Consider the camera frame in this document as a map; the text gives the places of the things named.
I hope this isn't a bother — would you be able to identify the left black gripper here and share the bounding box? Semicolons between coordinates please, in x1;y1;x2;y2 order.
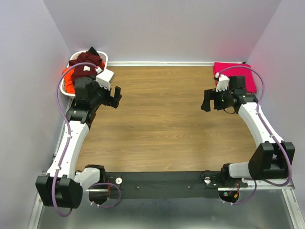
90;75;122;108

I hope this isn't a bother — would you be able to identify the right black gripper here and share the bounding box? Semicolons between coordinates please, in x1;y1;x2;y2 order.
200;87;233;112

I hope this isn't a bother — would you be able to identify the maroon t shirt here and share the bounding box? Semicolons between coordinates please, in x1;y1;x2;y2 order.
69;51;105;84

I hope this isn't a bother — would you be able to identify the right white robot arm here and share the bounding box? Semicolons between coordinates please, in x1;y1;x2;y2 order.
201;73;295;187

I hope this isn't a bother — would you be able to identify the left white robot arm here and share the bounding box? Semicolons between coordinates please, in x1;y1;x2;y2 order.
35;77;122;209

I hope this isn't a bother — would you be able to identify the folded pink t shirt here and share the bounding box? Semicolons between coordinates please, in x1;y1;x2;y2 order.
213;62;257;93

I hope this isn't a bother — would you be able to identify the orange t shirt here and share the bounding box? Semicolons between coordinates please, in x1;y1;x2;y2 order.
64;65;97;94

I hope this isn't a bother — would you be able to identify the black t shirt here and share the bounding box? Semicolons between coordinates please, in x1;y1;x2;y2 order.
86;47;99;56

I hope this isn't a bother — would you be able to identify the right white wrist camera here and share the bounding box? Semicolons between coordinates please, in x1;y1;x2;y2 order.
215;73;229;92

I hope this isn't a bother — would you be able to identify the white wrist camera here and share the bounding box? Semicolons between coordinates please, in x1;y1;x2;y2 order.
96;69;115;91
215;73;229;92

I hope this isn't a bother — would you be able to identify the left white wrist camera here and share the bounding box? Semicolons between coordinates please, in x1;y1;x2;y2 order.
96;69;115;91

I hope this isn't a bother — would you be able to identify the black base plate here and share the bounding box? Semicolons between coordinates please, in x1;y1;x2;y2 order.
88;170;248;200

